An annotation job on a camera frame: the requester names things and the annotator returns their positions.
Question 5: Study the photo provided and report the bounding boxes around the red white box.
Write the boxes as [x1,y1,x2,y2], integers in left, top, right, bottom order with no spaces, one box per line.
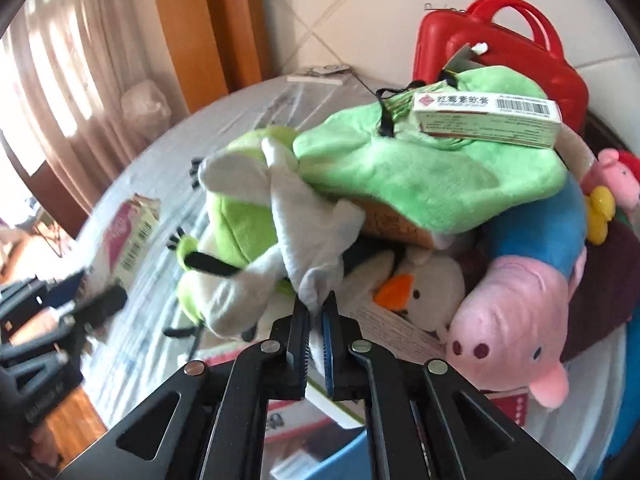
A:
[485,387,531,428]

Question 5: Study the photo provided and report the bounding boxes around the yellow plush toy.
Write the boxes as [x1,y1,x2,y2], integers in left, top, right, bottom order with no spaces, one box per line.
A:
[585,185,616,246]

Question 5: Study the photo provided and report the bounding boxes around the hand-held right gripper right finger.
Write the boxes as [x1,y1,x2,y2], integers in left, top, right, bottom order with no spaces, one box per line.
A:
[322,291,576,480]

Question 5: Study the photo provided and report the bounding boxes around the white covered desktop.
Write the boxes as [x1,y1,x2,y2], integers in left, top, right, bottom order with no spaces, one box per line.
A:
[75,71,636,480]

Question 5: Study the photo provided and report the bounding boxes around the pink white box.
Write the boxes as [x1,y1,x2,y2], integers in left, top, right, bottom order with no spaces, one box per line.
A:
[97,195,162,286]

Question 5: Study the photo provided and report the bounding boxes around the clear plastic bag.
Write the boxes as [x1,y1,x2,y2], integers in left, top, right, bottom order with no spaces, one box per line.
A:
[120,79,168,131]

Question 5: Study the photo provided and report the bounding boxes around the wooden door frame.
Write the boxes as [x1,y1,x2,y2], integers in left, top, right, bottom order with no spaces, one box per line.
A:
[147,0,273,116]

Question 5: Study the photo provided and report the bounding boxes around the white printed paper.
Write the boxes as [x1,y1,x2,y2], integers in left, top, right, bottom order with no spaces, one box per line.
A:
[345,305,446,361]

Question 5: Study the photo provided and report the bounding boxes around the pink pig plush blue body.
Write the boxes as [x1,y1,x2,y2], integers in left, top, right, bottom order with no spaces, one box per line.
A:
[442,170,588,411]

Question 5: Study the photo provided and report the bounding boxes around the blue plastic bin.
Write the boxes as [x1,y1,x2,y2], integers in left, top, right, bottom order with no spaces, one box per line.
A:
[270,427,368,480]

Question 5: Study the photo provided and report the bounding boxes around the white green medicine box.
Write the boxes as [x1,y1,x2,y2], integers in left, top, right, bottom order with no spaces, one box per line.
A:
[411,89,563,150]

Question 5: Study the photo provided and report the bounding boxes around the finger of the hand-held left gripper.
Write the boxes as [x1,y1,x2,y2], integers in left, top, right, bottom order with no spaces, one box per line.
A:
[45,269,87,308]
[60,284,129,333]

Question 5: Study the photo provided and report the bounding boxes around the red plastic carry case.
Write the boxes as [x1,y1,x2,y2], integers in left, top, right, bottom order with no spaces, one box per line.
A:
[412,0,590,136]

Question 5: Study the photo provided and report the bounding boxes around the brown cardboard box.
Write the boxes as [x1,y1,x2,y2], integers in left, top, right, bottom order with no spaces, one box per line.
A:
[350,197,451,251]

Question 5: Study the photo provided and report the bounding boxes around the beige curtain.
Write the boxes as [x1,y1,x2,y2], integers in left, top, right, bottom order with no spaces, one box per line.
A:
[0,0,166,221]

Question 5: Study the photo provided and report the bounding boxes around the small pink pig plush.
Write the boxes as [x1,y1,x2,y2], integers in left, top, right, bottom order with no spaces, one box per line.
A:
[582,147,640,211]

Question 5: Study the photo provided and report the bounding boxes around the light green plush toy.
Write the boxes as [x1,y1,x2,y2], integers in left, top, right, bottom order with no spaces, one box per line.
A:
[292,67,571,236]

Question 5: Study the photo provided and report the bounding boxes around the white slim box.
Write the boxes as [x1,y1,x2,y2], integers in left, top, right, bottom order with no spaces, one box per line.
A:
[287,74,343,86]

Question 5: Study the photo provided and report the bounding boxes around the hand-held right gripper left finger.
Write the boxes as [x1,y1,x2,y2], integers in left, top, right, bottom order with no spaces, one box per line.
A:
[55,300,311,480]

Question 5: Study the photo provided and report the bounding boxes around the green white plush toy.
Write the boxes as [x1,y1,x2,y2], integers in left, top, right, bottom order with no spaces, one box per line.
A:
[167,127,368,341]

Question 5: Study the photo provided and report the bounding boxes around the white printed box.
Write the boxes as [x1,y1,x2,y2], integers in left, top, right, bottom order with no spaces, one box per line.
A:
[265,375,366,443]

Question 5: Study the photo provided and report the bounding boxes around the dark maroon cloth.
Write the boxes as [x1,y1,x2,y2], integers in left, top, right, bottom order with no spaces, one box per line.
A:
[560,220,640,363]

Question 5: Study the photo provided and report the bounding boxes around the white penguin plush toy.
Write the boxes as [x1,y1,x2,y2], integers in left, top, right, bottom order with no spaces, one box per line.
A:
[345,247,466,333]

